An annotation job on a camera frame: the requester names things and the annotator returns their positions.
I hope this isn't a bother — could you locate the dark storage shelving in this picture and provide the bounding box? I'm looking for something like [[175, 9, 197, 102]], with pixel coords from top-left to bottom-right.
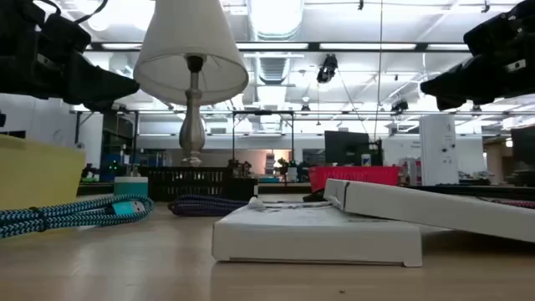
[[74, 110, 140, 181]]

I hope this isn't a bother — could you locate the white shade silver table lamp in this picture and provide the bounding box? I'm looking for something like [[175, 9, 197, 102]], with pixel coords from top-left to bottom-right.
[[133, 0, 250, 167]]

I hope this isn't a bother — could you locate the yellow plastic bin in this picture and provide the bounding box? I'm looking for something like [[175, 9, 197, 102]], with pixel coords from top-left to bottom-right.
[[0, 133, 87, 211]]

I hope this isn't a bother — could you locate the black ceiling camera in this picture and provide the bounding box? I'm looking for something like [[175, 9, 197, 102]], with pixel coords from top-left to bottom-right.
[[316, 54, 339, 84]]

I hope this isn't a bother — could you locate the small black adapter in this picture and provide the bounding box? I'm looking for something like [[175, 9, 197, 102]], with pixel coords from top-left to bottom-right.
[[303, 190, 328, 203]]

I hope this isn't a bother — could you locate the purple braided usb cable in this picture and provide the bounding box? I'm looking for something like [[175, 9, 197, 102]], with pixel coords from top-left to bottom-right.
[[167, 194, 250, 217]]

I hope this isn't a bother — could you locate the tall white box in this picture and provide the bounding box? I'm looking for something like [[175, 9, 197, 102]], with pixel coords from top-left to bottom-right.
[[419, 115, 460, 186]]

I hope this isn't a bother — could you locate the black metal table frame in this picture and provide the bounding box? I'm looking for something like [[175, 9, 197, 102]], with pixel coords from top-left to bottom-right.
[[77, 181, 535, 201]]

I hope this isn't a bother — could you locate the black computer monitor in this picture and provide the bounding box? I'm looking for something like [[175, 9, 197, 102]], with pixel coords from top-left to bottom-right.
[[324, 130, 384, 166], [510, 125, 535, 166]]

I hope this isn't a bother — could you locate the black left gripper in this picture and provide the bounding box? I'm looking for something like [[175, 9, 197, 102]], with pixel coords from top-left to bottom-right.
[[0, 0, 140, 113]]

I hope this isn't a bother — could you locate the teal marker pen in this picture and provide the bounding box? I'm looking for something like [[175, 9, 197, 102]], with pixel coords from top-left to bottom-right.
[[0, 193, 155, 239]]

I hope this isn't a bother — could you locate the red plastic bin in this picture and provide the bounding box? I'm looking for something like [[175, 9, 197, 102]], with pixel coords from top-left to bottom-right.
[[308, 166, 401, 194]]

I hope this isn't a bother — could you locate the black plastic bin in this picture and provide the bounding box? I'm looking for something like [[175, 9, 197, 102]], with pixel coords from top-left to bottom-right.
[[140, 166, 259, 202]]

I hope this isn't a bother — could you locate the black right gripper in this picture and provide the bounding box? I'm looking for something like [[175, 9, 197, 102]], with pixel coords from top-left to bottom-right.
[[420, 0, 535, 112]]

